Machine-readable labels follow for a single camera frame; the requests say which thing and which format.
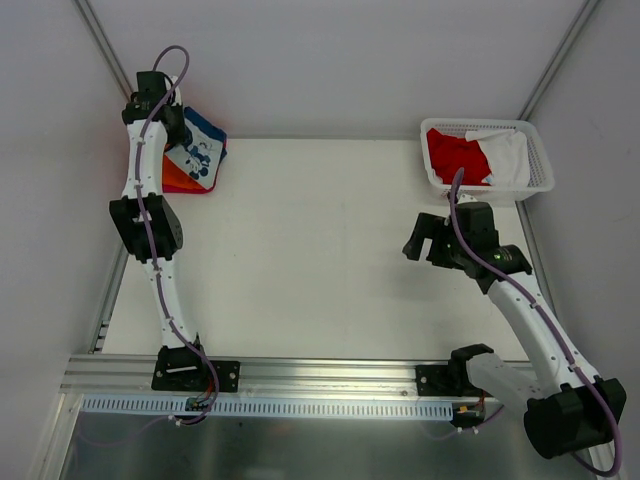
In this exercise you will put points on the pink folded t shirt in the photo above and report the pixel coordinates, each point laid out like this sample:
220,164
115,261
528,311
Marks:
220,165

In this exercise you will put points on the aluminium mounting rail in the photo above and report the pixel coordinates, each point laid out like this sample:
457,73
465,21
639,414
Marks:
259,377

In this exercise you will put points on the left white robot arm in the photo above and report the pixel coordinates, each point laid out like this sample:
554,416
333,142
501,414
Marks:
151,231

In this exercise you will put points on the red t shirt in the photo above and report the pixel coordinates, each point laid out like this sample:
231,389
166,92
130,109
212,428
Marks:
448,154

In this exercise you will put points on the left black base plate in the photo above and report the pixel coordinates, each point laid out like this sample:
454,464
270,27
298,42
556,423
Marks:
225,375

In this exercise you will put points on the orange folded t shirt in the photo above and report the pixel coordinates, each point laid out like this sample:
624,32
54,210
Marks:
174,180

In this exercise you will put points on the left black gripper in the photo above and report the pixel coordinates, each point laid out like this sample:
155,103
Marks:
176,126

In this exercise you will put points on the white plastic basket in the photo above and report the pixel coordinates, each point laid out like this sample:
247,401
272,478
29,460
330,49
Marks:
541,174

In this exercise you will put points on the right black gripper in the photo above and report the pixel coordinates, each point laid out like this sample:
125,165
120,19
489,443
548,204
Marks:
435,240

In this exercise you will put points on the white slotted cable duct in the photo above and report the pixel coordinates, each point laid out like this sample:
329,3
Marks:
233,406

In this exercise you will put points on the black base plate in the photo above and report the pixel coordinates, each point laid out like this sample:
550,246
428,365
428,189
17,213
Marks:
443,380
225,375

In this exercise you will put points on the white t shirt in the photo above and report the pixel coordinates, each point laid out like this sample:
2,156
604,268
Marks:
506,152

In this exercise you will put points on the blue t shirt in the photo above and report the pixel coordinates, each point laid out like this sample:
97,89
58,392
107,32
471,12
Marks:
201,129

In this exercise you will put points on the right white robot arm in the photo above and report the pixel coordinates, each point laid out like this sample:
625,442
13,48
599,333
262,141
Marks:
566,406

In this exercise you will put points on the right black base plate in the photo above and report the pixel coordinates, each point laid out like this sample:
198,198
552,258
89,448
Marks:
443,380

